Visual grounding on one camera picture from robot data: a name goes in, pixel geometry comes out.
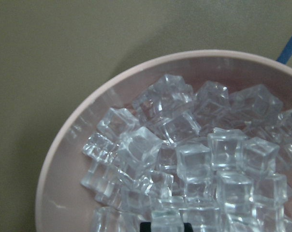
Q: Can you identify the pink bowl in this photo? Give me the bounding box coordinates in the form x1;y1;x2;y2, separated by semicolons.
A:
35;50;292;232

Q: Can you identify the pile of clear ice cubes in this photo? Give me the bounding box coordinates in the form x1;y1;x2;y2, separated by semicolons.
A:
81;74;292;232

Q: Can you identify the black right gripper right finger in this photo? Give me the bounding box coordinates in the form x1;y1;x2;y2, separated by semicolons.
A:
184;223;192;232

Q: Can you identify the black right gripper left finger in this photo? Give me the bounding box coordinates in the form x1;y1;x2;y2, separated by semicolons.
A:
139;222;151;232

